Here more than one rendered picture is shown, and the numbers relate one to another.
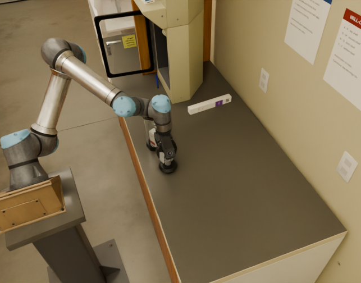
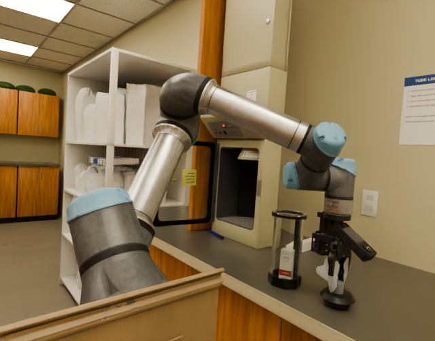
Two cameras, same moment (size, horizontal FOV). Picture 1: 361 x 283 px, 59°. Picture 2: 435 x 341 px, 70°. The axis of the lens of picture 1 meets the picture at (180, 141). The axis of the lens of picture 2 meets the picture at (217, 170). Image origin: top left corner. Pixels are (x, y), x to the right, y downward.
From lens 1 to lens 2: 112 cm
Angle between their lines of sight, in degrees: 46
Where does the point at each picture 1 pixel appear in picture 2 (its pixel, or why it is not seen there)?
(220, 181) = (430, 310)
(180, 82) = (268, 215)
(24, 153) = (134, 226)
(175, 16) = not seen: hidden behind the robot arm
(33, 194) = (178, 312)
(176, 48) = (269, 166)
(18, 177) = (126, 276)
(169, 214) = not seen: outside the picture
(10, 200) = (120, 331)
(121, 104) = (331, 128)
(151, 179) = (329, 321)
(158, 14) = not seen: hidden behind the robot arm
